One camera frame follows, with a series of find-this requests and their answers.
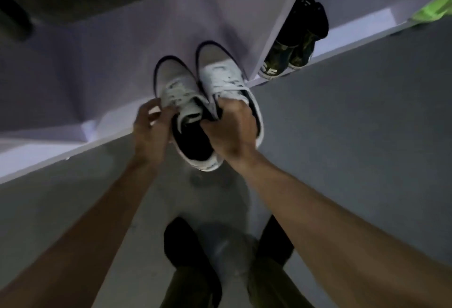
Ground person's right hand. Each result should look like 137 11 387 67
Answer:
199 98 260 164

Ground person's left hand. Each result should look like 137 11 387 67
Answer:
132 98 179 169

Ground white sneaker with black lining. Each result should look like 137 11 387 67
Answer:
195 40 265 149
153 55 224 172

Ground person's right forearm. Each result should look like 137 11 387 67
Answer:
226 149 452 308

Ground person's left forearm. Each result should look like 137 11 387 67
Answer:
0 158 160 308

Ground black camouflage sneaker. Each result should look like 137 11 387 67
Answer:
288 1 330 69
259 0 318 80

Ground white shoe shelf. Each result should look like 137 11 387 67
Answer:
0 0 452 185

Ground person's black left shoe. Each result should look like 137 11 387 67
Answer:
163 217 223 308

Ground person's black shoe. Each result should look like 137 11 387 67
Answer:
163 217 223 308
255 214 295 267

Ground person's black right shoe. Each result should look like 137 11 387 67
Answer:
255 214 295 267

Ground olive trousers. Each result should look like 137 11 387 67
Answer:
161 258 315 308

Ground bright green shoe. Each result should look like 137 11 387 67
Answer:
410 0 452 24

